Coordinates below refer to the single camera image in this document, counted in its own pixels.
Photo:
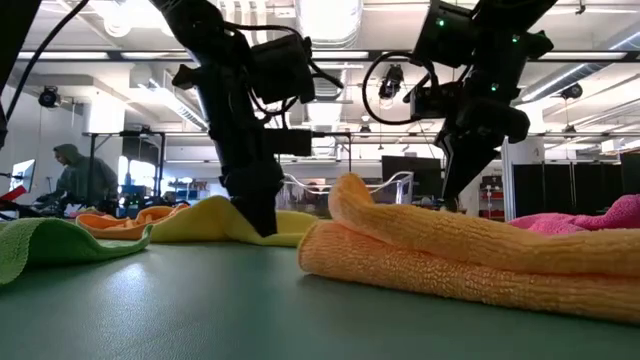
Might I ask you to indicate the green microfiber towel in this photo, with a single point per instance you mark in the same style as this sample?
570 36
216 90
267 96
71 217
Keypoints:
50 245

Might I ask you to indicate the narrow black partition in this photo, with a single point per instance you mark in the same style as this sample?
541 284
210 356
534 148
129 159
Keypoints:
631 172

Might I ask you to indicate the yellow microfiber towel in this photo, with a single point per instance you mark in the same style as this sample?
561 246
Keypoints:
210 220

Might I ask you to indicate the white column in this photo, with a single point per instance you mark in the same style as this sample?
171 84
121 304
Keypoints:
522 165

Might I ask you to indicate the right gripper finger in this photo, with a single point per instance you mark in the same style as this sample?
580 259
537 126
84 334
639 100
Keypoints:
470 155

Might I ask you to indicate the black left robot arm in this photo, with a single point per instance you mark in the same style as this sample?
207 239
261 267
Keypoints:
200 25

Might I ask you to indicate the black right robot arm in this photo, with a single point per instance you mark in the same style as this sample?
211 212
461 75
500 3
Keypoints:
500 30

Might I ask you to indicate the black beam with light strips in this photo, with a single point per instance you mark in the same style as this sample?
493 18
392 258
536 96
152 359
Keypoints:
140 55

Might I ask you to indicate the pink microfiber towel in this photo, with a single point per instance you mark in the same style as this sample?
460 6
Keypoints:
575 220

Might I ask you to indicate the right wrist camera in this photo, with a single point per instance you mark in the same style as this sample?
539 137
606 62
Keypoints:
432 102

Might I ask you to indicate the orange microfiber towel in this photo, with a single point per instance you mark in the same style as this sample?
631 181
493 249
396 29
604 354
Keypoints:
450 260
125 222

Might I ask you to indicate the red shelf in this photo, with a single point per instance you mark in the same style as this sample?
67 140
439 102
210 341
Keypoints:
492 197

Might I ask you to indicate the person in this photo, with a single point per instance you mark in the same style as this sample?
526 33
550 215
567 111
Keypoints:
80 175

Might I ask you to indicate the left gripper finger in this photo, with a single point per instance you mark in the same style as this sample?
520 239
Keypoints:
260 200

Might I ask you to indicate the bright computer monitor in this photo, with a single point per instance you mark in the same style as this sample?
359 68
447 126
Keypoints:
24 175

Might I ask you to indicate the clear plastic bin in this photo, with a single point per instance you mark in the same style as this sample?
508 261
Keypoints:
395 187

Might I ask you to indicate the black monitor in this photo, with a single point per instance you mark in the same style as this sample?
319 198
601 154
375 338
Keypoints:
405 172

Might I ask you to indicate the red flat object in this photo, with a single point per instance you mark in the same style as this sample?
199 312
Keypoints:
12 194

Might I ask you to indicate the wide black partition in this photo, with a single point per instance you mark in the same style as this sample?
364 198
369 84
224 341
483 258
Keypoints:
565 187

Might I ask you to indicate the black workstation frame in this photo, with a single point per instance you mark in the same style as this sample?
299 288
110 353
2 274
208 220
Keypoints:
91 165

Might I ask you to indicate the hanging black camera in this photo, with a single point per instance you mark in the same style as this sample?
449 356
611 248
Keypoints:
49 96
391 82
571 91

